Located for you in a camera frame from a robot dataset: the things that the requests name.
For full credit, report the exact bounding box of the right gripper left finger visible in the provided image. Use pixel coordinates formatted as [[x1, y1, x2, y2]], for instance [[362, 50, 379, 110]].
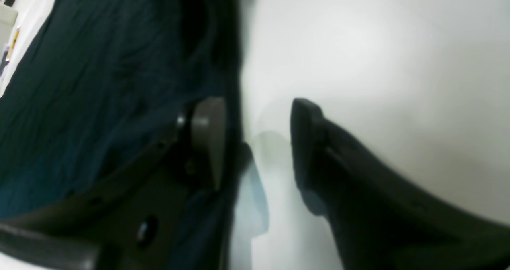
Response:
[[0, 97, 226, 270]]

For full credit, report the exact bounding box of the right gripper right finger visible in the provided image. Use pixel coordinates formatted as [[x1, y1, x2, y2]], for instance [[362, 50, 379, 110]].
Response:
[[290, 99, 510, 270]]

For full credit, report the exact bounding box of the black T-shirt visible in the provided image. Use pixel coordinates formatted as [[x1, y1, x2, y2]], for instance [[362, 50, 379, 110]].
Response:
[[1, 0, 250, 270]]

